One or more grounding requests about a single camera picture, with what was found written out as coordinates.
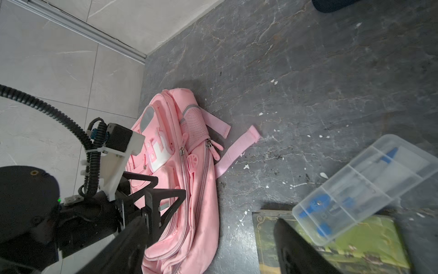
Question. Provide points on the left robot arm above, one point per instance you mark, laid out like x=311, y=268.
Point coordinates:
x=37, y=229

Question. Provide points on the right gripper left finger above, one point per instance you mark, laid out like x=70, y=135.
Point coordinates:
x=124, y=255

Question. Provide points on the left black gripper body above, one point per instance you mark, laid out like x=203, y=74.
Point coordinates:
x=85, y=221

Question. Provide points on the clear plastic compass box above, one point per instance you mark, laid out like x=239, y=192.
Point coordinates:
x=386, y=170

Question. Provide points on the Animal Farm book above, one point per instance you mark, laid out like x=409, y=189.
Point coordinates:
x=374, y=246

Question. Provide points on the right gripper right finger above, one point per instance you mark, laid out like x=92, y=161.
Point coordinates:
x=296, y=255

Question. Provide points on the blue pencil case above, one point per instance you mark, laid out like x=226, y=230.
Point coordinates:
x=329, y=6

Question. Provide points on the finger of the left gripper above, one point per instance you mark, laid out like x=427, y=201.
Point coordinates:
x=135, y=186
x=160, y=206

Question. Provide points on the pink school backpack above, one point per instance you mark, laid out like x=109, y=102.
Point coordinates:
x=179, y=151

